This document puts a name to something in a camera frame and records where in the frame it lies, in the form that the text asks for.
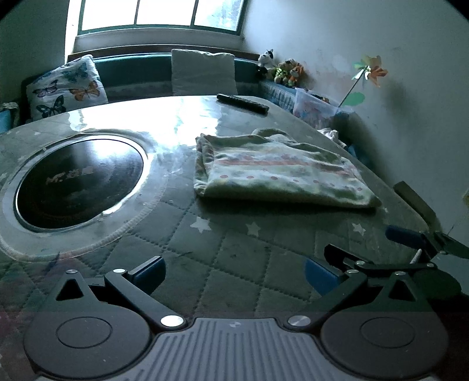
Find patterned children's garment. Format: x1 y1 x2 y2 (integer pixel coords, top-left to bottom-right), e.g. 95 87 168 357
194 129 381 209

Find pile of small clothes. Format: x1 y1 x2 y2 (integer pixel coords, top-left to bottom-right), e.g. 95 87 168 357
318 128 346 149

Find round induction cooker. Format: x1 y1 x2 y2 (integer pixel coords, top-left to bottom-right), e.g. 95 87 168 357
1 132 168 263

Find clear plastic storage box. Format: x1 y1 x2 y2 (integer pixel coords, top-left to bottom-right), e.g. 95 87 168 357
293 88 353 129

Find paper pinwheel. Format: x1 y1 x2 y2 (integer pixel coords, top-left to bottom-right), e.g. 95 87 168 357
338 55 389 108

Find orange green plush toys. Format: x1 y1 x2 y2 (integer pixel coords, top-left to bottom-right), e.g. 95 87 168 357
273 59 305 88

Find black remote control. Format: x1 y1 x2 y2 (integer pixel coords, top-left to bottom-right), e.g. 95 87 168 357
216 94 269 116

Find black white plush toy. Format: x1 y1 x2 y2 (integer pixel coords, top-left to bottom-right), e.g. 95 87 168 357
258 49 277 80

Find butterfly print pillow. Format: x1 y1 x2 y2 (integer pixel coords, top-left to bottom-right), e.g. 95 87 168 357
26 55 108 121

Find blue cushion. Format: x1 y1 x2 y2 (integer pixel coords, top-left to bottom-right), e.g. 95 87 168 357
0 102 19 134

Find plain grey pillow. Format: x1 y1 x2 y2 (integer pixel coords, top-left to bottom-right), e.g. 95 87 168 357
171 49 238 96

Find window with green frame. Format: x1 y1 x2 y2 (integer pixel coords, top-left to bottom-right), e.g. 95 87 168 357
78 0 247 35

